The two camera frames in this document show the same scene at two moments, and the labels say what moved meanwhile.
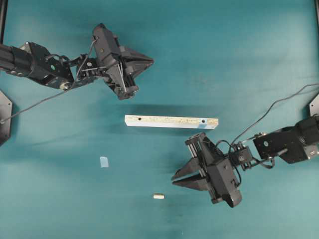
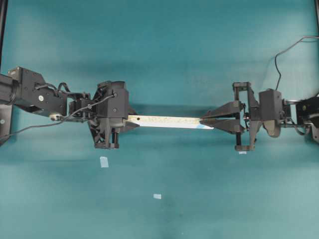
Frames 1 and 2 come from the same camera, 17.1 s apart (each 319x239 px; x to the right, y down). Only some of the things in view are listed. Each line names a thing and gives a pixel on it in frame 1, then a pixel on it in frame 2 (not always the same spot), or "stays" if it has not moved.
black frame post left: x=3 y=9 stays
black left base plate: x=6 y=111 stays
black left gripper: x=121 y=74 → x=105 y=131
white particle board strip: x=174 y=122 stays
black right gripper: x=223 y=179 → x=245 y=140
